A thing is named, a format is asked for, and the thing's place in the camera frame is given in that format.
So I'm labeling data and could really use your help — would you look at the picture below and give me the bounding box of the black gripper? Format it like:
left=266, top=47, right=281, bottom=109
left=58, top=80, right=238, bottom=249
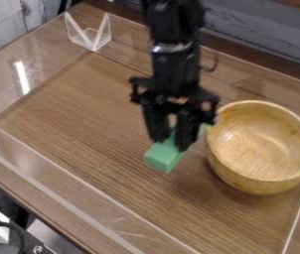
left=128, top=43, right=220, bottom=152

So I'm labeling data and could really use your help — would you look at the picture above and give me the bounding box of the green rectangular block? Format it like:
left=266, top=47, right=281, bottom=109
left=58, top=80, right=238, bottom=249
left=143, top=133, right=196, bottom=174

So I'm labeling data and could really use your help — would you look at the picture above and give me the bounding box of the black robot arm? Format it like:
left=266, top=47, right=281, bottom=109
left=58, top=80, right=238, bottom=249
left=128, top=0, right=220, bottom=151

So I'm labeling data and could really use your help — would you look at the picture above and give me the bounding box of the brown wooden bowl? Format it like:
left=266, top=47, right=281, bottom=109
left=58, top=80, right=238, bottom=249
left=206, top=100, right=300, bottom=195

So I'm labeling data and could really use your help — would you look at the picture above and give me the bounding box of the black metal clamp base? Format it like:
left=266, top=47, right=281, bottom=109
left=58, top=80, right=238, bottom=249
left=7, top=221, right=57, bottom=254

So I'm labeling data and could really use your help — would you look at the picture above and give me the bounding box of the black cable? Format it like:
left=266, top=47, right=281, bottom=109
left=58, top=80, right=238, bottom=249
left=0, top=221, right=26, bottom=254

